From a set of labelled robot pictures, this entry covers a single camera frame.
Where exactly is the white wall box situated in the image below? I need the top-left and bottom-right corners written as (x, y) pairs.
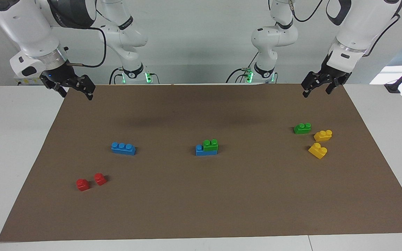
top-left (14, 77), bottom-right (44, 86)

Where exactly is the green two-stud toy block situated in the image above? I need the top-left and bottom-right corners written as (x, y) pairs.
top-left (293, 123), bottom-right (312, 135)
top-left (203, 139), bottom-right (219, 152)

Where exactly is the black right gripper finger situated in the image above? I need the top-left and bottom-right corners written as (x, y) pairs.
top-left (72, 75), bottom-right (96, 101)
top-left (42, 82), bottom-right (68, 98)

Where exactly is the black base cable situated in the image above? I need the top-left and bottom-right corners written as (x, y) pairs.
top-left (225, 52), bottom-right (259, 84)
top-left (109, 67), bottom-right (125, 85)

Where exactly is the blue three-stud toy block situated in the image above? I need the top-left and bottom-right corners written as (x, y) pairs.
top-left (195, 145), bottom-right (218, 156)
top-left (111, 142), bottom-right (136, 156)

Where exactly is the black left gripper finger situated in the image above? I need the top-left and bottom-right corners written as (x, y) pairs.
top-left (326, 77), bottom-right (343, 94)
top-left (301, 71), bottom-right (327, 98)

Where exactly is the brown table mat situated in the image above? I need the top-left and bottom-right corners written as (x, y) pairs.
top-left (0, 84), bottom-right (402, 242)

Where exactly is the yellow two-stud toy block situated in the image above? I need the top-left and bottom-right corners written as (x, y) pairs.
top-left (314, 130), bottom-right (333, 142)
top-left (308, 143), bottom-right (328, 160)

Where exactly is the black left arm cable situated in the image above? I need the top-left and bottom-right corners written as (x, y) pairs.
top-left (289, 0), bottom-right (401, 57)

